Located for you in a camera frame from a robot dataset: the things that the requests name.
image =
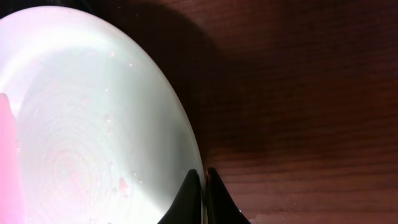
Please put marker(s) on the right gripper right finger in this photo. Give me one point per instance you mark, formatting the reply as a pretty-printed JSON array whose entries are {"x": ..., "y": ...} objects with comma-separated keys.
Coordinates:
[{"x": 220, "y": 207}]

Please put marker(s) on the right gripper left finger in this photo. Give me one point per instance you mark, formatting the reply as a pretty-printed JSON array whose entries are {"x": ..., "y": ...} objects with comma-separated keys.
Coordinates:
[{"x": 186, "y": 207}]

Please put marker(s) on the light green plate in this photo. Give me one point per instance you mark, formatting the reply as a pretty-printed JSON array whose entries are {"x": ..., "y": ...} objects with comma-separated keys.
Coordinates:
[{"x": 101, "y": 136}]

